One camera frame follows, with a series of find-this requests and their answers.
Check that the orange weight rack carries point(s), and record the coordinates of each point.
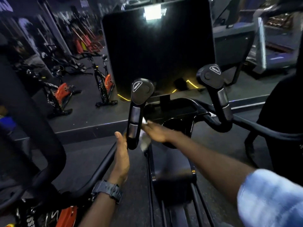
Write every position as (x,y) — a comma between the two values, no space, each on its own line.
(85,41)

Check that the light blue shirt sleeve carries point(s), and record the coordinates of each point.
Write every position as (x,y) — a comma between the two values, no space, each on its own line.
(272,200)

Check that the person's left thumb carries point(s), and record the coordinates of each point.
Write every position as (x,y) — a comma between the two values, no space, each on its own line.
(120,140)

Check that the black exercise machine frame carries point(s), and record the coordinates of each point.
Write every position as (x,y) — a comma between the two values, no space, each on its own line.
(135,115)

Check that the person's right fingers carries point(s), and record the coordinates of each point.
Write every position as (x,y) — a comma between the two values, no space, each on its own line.
(151,128)

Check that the black wristwatch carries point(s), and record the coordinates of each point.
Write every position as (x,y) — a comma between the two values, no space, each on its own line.
(107,190)

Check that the blue object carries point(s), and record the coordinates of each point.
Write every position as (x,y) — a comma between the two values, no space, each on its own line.
(7,122)

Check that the black console screen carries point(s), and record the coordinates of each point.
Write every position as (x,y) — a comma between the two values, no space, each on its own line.
(161,56)

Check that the person's left hand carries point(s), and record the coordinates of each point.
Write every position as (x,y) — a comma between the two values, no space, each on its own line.
(121,160)

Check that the grey treadmill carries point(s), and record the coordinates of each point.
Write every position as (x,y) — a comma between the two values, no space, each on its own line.
(279,54)

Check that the white cleaning cloth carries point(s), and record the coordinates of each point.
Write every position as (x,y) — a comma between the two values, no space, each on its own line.
(144,145)

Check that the person's left forearm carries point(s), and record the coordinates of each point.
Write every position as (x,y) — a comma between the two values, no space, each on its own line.
(99,212)

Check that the person's right forearm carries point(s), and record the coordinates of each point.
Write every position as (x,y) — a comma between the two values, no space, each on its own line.
(208,163)

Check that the orange black spin bike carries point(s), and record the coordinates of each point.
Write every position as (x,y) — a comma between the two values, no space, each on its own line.
(104,82)
(67,215)
(60,93)

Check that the person's right hand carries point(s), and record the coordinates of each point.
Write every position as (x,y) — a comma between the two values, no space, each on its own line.
(161,133)

